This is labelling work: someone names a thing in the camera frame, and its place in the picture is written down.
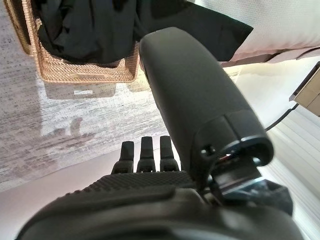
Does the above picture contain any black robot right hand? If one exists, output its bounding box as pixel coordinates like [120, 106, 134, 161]
[14, 27, 305, 240]

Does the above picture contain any black garment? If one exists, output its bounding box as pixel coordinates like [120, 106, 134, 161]
[37, 0, 255, 65]

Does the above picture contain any woven wicker basket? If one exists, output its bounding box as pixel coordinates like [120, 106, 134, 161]
[3, 0, 140, 84]

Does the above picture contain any brown wooden nightstand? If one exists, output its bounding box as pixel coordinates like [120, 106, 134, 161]
[288, 62, 320, 118]

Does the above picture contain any white curtain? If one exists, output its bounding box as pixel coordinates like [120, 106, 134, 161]
[268, 112, 320, 240]

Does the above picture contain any grey streaked rug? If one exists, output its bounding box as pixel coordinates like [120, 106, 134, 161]
[0, 0, 241, 187]

